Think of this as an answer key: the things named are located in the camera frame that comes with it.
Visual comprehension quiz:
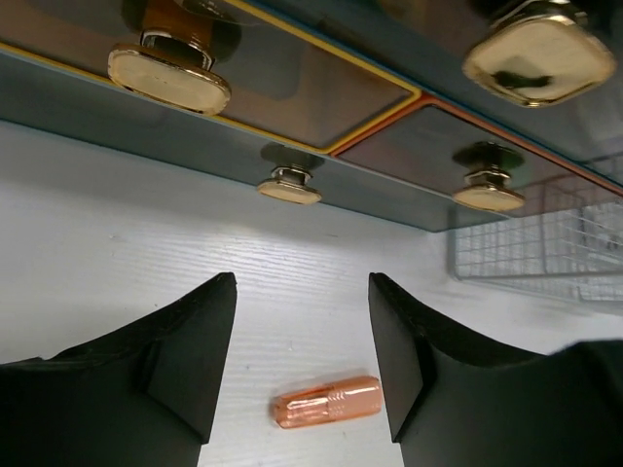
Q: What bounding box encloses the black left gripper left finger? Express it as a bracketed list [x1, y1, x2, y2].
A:
[1, 272, 237, 466]

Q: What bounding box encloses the orange transparent stapler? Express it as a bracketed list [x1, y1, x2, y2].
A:
[272, 376, 383, 429]

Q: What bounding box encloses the white wire desk organizer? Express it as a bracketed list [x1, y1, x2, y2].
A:
[447, 150, 623, 303]

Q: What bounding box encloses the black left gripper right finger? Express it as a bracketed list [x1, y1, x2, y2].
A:
[368, 273, 622, 466]

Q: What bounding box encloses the teal drawer cabinet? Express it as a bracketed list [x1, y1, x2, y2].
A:
[1, 1, 622, 236]

